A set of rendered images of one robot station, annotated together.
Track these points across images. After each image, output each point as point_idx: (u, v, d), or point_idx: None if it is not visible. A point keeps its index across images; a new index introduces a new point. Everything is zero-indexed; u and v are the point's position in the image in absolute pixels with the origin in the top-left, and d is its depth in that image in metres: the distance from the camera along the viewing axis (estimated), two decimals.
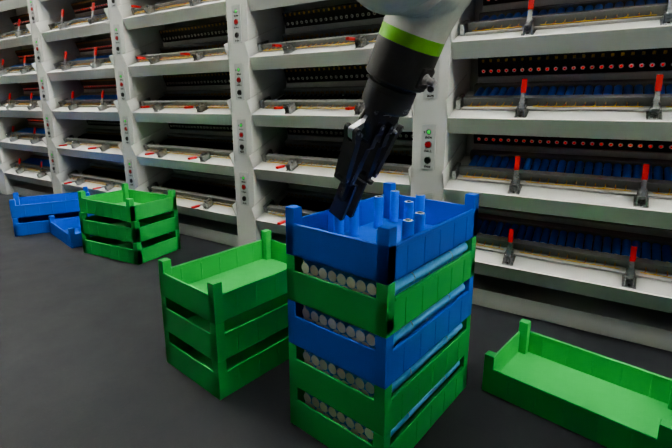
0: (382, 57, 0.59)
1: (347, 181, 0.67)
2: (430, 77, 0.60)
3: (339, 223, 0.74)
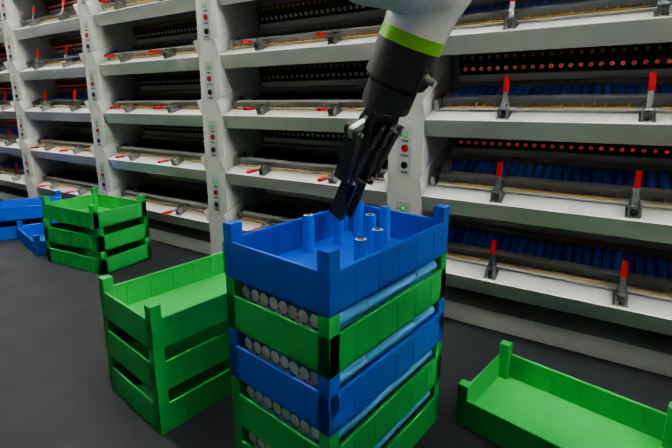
0: (382, 57, 0.59)
1: (348, 181, 0.67)
2: (430, 77, 0.60)
3: None
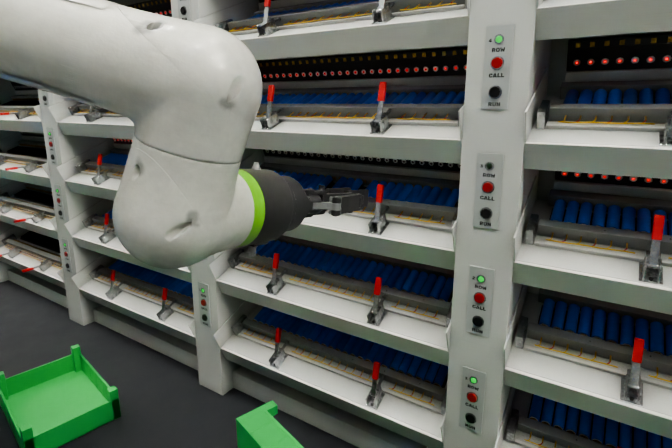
0: None
1: None
2: (249, 248, 0.54)
3: (337, 185, 0.98)
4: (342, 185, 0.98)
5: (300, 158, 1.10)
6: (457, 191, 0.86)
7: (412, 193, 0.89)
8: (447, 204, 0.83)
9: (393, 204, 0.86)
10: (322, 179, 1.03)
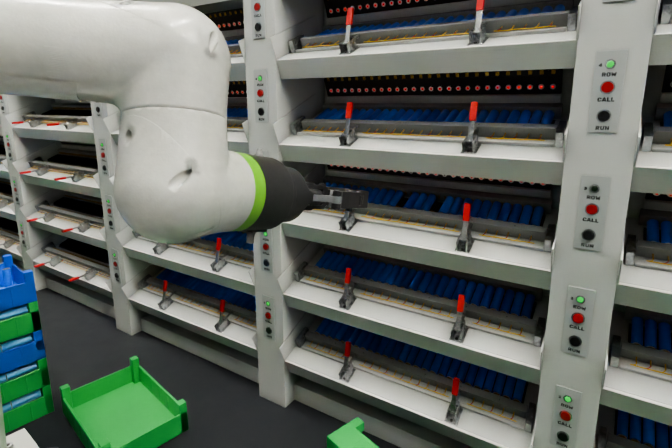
0: None
1: None
2: (247, 234, 0.53)
3: (411, 200, 0.99)
4: (417, 200, 0.98)
5: (367, 172, 1.10)
6: (541, 209, 0.87)
7: (494, 210, 0.89)
8: (534, 222, 0.84)
9: (477, 222, 0.87)
10: (393, 194, 1.04)
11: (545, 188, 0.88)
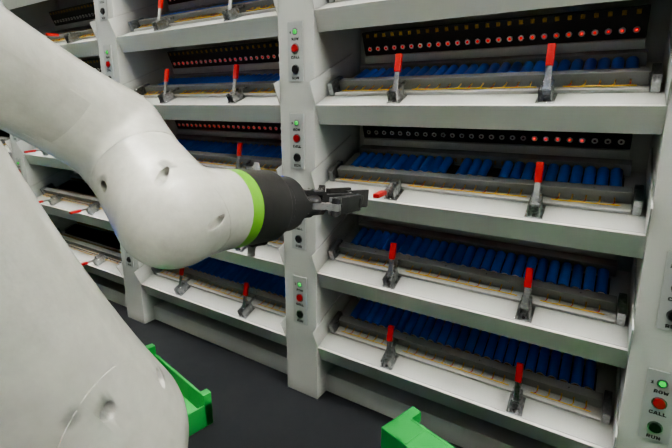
0: None
1: None
2: (248, 248, 0.54)
3: (464, 166, 0.89)
4: (471, 166, 0.88)
5: (410, 139, 1.00)
6: (620, 171, 0.77)
7: (564, 173, 0.79)
8: (616, 184, 0.73)
9: (548, 185, 0.76)
10: (441, 161, 0.94)
11: (623, 148, 0.78)
